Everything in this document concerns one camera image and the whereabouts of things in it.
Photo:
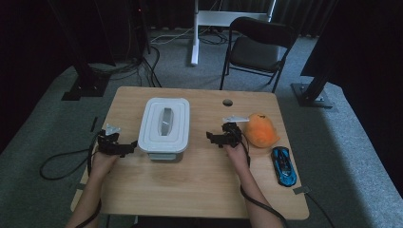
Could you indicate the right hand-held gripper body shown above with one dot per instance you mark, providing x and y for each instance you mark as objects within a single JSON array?
[{"x": 233, "y": 134}]

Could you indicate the clear plastic storage box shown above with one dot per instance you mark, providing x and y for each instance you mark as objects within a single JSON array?
[{"x": 164, "y": 157}]

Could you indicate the grey tape piece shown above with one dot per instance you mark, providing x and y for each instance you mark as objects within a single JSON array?
[
  {"x": 80, "y": 186},
  {"x": 301, "y": 190}
]

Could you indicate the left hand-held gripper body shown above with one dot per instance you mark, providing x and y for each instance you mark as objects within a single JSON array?
[{"x": 109, "y": 144}]

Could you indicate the black tape strip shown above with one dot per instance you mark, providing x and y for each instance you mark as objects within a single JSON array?
[{"x": 94, "y": 124}]

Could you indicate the black folding chair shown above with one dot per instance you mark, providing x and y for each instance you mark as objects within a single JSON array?
[{"x": 256, "y": 53}]

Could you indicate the orange plush toy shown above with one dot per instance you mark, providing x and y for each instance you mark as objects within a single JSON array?
[{"x": 261, "y": 131}]

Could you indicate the white desk frame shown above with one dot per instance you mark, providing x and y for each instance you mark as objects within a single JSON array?
[{"x": 195, "y": 38}]

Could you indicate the black metal stand with base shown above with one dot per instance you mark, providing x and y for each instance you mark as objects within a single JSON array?
[
  {"x": 312, "y": 95},
  {"x": 85, "y": 85}
]

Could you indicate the person's left hand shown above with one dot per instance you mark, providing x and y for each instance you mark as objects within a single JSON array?
[{"x": 103, "y": 164}]

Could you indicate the person's right hand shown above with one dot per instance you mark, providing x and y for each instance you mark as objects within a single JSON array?
[{"x": 237, "y": 158}]

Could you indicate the blue toy car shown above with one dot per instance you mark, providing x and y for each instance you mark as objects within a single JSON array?
[{"x": 284, "y": 166}]

